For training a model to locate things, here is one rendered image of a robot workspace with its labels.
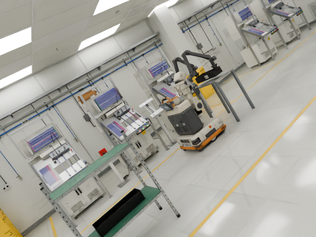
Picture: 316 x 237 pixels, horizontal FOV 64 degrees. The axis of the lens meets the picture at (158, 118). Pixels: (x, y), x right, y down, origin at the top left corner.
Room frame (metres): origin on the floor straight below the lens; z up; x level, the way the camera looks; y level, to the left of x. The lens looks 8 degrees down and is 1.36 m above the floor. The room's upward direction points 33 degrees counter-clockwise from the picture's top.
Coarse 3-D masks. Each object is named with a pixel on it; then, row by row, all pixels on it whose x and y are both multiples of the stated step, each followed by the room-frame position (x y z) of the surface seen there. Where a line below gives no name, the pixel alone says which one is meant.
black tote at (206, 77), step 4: (220, 68) 4.23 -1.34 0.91; (208, 72) 4.28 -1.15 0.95; (212, 72) 4.20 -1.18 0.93; (216, 72) 4.19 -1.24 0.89; (220, 72) 4.21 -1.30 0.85; (200, 76) 4.52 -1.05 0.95; (204, 76) 4.43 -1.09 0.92; (208, 76) 4.33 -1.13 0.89; (212, 76) 4.25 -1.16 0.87; (196, 80) 4.69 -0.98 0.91; (200, 80) 4.58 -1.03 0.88; (204, 80) 4.49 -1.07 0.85
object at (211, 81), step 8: (224, 72) 4.31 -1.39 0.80; (232, 72) 4.23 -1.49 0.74; (208, 80) 4.57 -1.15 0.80; (216, 80) 4.08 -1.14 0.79; (216, 88) 4.85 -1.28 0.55; (240, 88) 4.26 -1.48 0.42; (200, 96) 4.69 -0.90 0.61; (224, 96) 4.07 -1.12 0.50; (248, 96) 4.23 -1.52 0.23; (224, 104) 4.84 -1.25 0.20; (208, 112) 4.68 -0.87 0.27; (232, 112) 4.09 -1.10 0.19
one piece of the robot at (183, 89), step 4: (184, 80) 4.13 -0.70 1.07; (176, 84) 4.23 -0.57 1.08; (180, 84) 4.12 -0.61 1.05; (184, 84) 4.12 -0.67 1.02; (176, 88) 4.27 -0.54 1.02; (180, 88) 4.17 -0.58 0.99; (184, 88) 4.16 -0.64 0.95; (188, 88) 4.19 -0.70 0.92; (180, 92) 4.21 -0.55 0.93; (184, 92) 4.16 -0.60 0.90; (188, 92) 4.18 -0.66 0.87; (184, 96) 4.27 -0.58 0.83; (188, 96) 4.18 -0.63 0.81; (192, 96) 4.20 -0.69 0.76; (196, 96) 4.18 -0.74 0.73; (192, 100) 4.15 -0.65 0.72; (196, 100) 4.16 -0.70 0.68; (200, 100) 4.19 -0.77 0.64; (192, 104) 4.19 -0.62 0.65; (196, 104) 4.15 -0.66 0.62; (200, 104) 4.17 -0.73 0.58; (196, 108) 4.14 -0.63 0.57; (200, 108) 4.16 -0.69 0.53
